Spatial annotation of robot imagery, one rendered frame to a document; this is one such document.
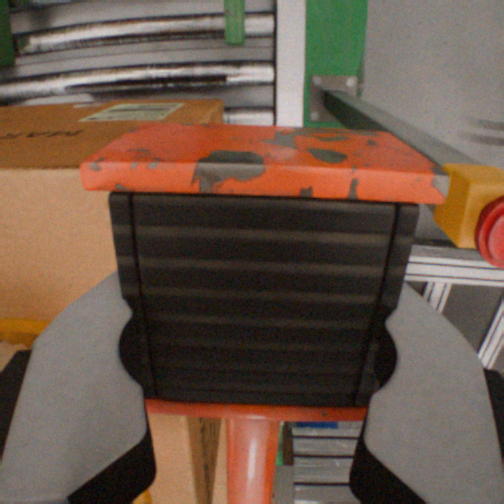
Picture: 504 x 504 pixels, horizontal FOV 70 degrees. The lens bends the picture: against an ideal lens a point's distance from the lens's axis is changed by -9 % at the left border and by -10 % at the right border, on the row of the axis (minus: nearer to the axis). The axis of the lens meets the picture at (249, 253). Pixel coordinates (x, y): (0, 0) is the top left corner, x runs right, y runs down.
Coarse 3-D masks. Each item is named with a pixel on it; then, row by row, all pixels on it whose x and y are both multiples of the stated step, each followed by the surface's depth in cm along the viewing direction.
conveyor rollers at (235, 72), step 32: (32, 0) 64; (64, 0) 65; (96, 0) 66; (32, 32) 68; (64, 32) 67; (96, 32) 67; (128, 32) 67; (160, 32) 67; (192, 32) 67; (224, 32) 67; (256, 32) 67; (160, 64) 71; (192, 64) 71; (224, 64) 70; (256, 64) 70; (0, 96) 73; (32, 96) 73
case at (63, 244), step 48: (0, 144) 32; (48, 144) 31; (96, 144) 31; (0, 192) 25; (48, 192) 25; (96, 192) 25; (0, 240) 27; (48, 240) 27; (96, 240) 27; (0, 288) 29; (48, 288) 29; (192, 432) 39; (192, 480) 40
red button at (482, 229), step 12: (492, 204) 31; (480, 216) 32; (492, 216) 31; (480, 228) 31; (492, 228) 30; (480, 240) 32; (492, 240) 31; (480, 252) 32; (492, 252) 31; (492, 264) 33
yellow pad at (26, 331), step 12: (0, 324) 29; (12, 324) 29; (24, 324) 30; (36, 324) 30; (48, 324) 30; (0, 336) 29; (12, 336) 29; (24, 336) 29; (36, 336) 29; (144, 492) 40
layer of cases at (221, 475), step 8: (224, 424) 116; (224, 432) 118; (224, 440) 120; (224, 448) 122; (224, 456) 124; (224, 464) 127; (216, 472) 129; (224, 472) 129; (216, 480) 132; (224, 480) 132; (216, 488) 134; (224, 488) 134; (216, 496) 137; (224, 496) 137
